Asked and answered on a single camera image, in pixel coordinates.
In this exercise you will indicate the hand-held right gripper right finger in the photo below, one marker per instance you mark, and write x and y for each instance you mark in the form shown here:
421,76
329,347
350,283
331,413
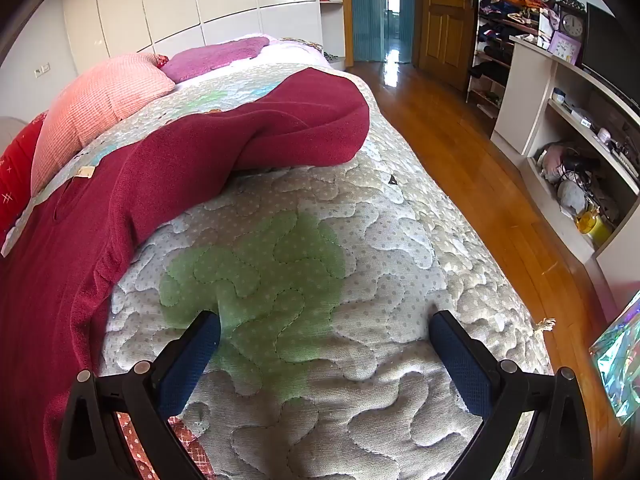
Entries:
462,365

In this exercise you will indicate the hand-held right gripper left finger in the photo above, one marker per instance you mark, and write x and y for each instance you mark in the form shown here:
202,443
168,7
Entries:
192,360

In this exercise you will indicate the dark red knit sweater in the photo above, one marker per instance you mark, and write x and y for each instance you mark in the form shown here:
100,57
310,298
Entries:
150,170

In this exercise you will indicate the rack full of clothes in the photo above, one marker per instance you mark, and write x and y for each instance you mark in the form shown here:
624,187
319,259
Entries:
492,35

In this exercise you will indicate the red patterned bed sheet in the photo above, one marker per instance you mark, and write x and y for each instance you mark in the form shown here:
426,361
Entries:
132,442

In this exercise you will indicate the quilted dotted bedspread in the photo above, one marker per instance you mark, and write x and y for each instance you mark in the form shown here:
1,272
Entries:
300,285

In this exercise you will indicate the shiny holographic bag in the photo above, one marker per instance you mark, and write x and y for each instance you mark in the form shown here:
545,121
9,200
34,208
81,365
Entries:
617,360

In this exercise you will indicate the yellow container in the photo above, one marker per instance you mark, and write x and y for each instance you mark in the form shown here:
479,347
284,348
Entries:
590,225

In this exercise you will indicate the pink plush toy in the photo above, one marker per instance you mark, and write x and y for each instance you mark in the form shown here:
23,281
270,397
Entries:
550,160

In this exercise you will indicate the red embroidered cushion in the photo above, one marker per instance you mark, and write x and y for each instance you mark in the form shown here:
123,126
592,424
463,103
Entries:
12,175

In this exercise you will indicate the pink waffle pillow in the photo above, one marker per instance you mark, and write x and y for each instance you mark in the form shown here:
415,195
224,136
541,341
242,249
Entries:
100,105

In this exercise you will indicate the white shelf unit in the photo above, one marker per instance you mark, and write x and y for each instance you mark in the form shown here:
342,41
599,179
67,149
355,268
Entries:
525,90

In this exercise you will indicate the beige padded headboard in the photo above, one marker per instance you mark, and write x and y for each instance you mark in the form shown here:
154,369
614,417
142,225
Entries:
7,130

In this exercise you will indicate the purple cushion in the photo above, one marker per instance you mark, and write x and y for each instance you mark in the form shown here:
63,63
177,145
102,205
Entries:
215,55

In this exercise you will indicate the white bed sheet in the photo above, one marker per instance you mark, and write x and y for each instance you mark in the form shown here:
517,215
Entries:
295,50

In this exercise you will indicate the purple square clock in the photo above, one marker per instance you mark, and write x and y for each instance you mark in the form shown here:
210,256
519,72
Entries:
565,47

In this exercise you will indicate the black television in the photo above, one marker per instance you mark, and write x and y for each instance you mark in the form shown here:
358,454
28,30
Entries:
607,45

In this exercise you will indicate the wooden door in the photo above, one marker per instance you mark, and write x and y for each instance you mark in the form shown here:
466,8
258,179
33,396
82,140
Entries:
445,10

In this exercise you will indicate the round brown table clock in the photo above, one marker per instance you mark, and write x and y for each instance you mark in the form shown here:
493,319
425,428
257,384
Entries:
570,22

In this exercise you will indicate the glossy white wardrobe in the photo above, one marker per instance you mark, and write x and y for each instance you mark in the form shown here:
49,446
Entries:
200,0

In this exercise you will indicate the blue sliding door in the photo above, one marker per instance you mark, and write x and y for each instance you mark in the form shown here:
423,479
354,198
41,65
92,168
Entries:
367,10

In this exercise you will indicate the white wall socket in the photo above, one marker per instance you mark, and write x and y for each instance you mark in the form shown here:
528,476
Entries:
42,69

